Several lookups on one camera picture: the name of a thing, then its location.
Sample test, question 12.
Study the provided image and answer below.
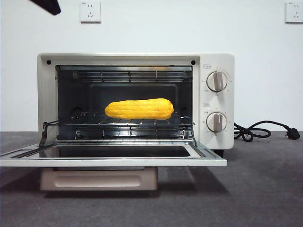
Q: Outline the yellow corn cob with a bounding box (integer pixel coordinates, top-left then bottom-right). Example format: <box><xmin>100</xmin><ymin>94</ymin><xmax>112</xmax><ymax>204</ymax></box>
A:
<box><xmin>104</xmin><ymin>98</ymin><xmax>175</xmax><ymax>121</ymax></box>

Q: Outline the oven door with glass window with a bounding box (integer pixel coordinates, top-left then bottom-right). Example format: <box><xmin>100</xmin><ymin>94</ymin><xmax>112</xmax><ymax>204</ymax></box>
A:
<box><xmin>0</xmin><ymin>142</ymin><xmax>227</xmax><ymax>191</ymax></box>

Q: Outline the cream Toshiba toaster oven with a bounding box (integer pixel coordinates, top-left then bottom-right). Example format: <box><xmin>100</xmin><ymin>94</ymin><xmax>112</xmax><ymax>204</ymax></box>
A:
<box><xmin>37</xmin><ymin>52</ymin><xmax>235</xmax><ymax>152</ymax></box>

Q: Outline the beige temperature knob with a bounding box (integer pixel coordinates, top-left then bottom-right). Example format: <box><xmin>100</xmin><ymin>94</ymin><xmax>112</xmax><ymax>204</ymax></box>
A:
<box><xmin>206</xmin><ymin>70</ymin><xmax>226</xmax><ymax>92</ymax></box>

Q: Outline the beige timer knob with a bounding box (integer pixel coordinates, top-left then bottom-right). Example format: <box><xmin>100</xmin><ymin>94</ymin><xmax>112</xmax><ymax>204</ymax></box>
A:
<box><xmin>206</xmin><ymin>113</ymin><xmax>227</xmax><ymax>132</ymax></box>

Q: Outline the white wall socket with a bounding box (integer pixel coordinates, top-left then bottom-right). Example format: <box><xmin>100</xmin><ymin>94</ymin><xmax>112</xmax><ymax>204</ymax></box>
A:
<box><xmin>285</xmin><ymin>1</ymin><xmax>303</xmax><ymax>24</ymax></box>
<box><xmin>80</xmin><ymin>1</ymin><xmax>102</xmax><ymax>24</ymax></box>

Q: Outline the wire heater guard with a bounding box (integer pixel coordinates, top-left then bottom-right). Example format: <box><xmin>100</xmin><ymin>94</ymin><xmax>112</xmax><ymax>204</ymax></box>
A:
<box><xmin>72</xmin><ymin>70</ymin><xmax>189</xmax><ymax>82</ymax></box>
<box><xmin>75</xmin><ymin>129</ymin><xmax>186</xmax><ymax>140</ymax></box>

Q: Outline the wire oven rack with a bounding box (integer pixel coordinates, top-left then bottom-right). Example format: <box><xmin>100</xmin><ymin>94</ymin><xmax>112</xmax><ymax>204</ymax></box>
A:
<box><xmin>43</xmin><ymin>111</ymin><xmax>196</xmax><ymax>128</ymax></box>

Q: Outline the black power cable with plug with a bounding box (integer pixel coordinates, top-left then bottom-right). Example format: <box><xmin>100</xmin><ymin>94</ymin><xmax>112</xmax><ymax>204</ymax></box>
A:
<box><xmin>233</xmin><ymin>121</ymin><xmax>301</xmax><ymax>142</ymax></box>

